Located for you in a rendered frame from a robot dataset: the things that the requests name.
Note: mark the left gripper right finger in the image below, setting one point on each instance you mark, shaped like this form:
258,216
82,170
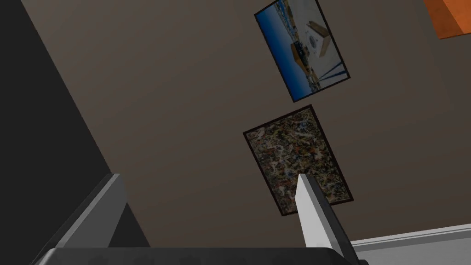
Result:
317,217

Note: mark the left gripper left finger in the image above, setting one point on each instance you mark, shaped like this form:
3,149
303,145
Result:
96,217

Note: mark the orange wooden furniture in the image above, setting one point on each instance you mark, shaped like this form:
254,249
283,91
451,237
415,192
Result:
449,16

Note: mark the speckled framed wall picture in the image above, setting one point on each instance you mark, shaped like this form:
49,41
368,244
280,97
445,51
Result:
294,154

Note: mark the blue framed wall picture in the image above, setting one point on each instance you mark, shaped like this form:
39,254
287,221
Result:
300,48

